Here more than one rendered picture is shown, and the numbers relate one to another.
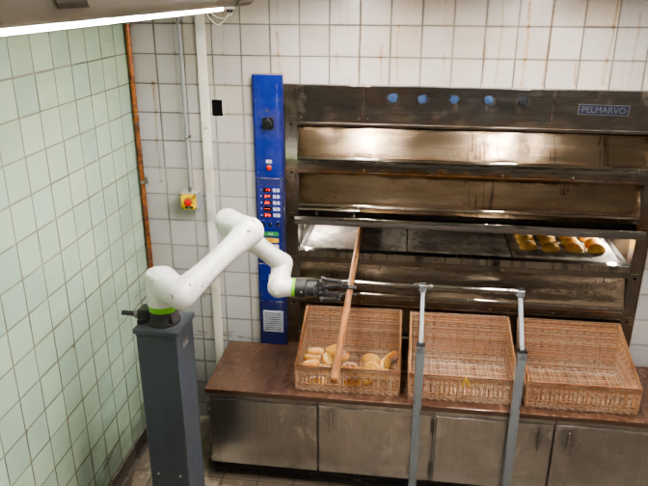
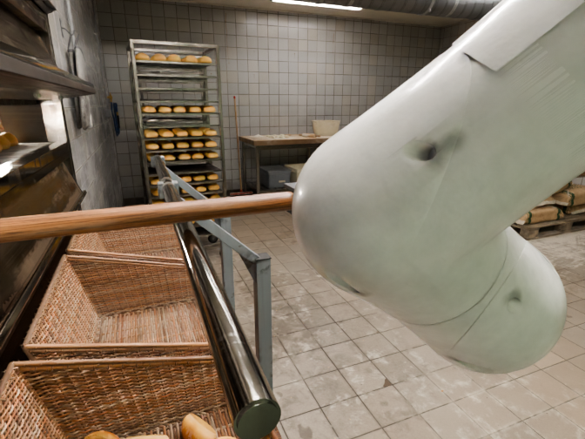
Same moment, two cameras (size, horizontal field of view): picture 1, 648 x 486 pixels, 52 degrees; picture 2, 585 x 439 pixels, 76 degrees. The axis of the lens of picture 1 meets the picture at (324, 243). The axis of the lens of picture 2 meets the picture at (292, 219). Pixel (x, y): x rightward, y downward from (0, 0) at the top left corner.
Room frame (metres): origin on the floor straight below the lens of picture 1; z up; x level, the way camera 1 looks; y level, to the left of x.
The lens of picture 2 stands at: (3.23, 0.38, 1.34)
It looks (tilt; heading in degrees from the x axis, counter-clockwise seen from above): 17 degrees down; 241
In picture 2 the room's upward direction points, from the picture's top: straight up
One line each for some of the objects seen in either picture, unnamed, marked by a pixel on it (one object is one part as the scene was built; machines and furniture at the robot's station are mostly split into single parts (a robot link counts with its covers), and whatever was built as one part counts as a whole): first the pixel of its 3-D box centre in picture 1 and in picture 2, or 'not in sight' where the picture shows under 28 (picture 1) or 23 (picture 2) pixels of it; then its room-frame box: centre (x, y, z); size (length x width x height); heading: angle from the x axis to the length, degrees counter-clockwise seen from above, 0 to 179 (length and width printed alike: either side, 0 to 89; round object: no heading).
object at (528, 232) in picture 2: not in sight; (533, 217); (-1.29, -1.90, 0.07); 1.20 x 0.80 x 0.14; 173
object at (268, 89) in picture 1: (299, 214); not in sight; (4.46, 0.17, 1.07); 1.93 x 0.16 x 2.15; 173
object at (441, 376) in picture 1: (460, 355); (143, 314); (3.14, -0.74, 0.72); 0.56 x 0.49 x 0.28; 83
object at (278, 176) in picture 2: not in sight; (274, 176); (0.85, -4.40, 0.35); 0.50 x 0.36 x 0.24; 82
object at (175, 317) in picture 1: (151, 313); not in sight; (2.62, 0.76, 1.23); 0.26 x 0.15 x 0.06; 80
